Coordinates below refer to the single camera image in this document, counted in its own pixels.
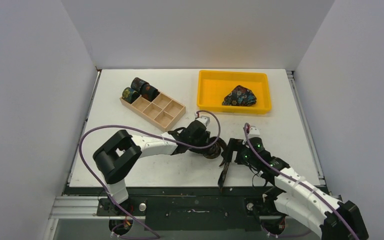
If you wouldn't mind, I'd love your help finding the orange grey floral tie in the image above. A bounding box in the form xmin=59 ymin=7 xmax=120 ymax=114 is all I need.
xmin=202 ymin=138 xmax=231 ymax=193

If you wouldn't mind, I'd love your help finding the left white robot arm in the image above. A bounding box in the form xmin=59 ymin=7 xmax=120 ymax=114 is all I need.
xmin=92 ymin=119 xmax=218 ymax=216

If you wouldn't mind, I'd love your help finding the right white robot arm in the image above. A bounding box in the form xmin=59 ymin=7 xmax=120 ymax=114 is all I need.
xmin=220 ymin=137 xmax=369 ymax=240

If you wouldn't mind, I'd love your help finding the wooden compartment tray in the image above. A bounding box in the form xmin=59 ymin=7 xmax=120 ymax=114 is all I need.
xmin=119 ymin=93 xmax=186 ymax=132

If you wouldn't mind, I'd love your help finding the dark floral folded tie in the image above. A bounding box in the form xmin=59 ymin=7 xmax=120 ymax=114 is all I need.
xmin=221 ymin=85 xmax=257 ymax=107

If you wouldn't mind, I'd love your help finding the yellow plastic bin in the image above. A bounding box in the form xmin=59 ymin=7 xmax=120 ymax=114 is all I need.
xmin=197 ymin=70 xmax=272 ymax=115

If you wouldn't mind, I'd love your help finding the red patterned rolled tie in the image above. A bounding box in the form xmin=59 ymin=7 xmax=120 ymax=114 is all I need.
xmin=140 ymin=83 xmax=160 ymax=102

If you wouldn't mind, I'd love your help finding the yellow floral rolled tie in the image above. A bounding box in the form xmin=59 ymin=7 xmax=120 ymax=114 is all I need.
xmin=121 ymin=87 xmax=141 ymax=104

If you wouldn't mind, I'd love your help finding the dark rolled tie rear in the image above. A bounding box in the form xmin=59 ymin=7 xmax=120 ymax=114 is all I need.
xmin=130 ymin=77 xmax=149 ymax=93

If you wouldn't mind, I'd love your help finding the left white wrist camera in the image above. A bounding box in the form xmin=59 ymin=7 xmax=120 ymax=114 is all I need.
xmin=195 ymin=112 xmax=210 ymax=127

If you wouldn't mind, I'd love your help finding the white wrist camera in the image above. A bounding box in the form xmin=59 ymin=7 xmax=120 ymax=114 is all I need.
xmin=245 ymin=124 xmax=261 ymax=139
xmin=195 ymin=112 xmax=210 ymax=127

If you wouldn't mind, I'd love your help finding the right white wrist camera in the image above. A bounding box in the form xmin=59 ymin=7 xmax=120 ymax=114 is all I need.
xmin=245 ymin=124 xmax=261 ymax=139

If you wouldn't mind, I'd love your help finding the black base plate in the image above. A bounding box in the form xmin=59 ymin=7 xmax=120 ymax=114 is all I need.
xmin=62 ymin=186 xmax=329 ymax=233

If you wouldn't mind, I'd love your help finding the aluminium frame rail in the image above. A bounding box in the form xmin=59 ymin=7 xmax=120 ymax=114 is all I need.
xmin=42 ymin=196 xmax=99 ymax=240

